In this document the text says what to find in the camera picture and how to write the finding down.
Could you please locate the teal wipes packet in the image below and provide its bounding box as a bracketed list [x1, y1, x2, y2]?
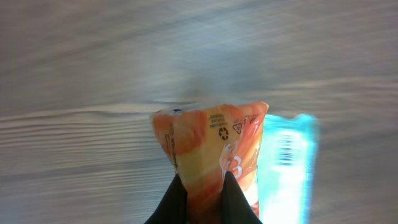
[257, 114, 318, 224]

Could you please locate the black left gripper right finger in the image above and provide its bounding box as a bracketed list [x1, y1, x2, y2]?
[221, 171, 262, 224]

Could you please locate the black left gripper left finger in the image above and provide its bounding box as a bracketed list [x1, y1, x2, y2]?
[145, 174, 187, 224]

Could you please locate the orange snack packet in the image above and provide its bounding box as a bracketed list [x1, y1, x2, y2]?
[150, 101, 269, 223]

